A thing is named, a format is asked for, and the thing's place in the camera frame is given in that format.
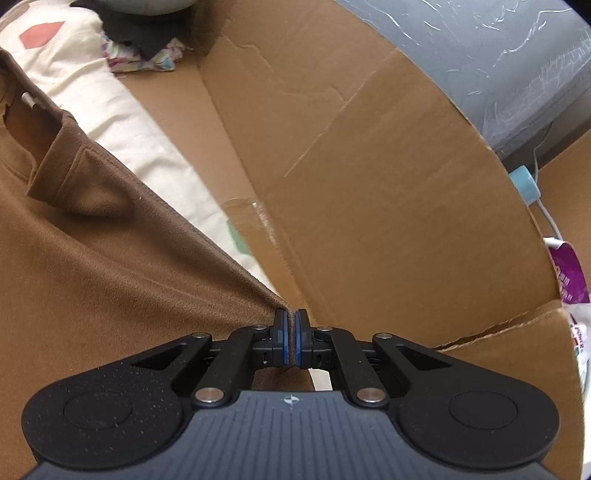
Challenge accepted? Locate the flattened brown cardboard box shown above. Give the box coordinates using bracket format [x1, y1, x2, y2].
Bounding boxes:
[122, 1, 584, 479]

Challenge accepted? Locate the grey neck pillow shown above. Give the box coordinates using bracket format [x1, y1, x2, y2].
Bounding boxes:
[102, 0, 197, 16]

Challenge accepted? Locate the cream bear print blanket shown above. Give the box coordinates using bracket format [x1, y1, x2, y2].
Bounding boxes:
[1, 2, 274, 294]

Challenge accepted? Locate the blue cap detergent bottle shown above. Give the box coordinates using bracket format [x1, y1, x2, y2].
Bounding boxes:
[509, 165, 541, 206]

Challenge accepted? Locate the purple white detergent bag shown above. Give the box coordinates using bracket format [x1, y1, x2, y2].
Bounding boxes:
[544, 237, 590, 390]

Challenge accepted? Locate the brown printed t-shirt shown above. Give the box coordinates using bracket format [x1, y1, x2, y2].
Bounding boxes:
[1, 53, 283, 479]

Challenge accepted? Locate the black cloth under neck pillow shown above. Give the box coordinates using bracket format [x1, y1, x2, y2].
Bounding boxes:
[70, 0, 195, 73]

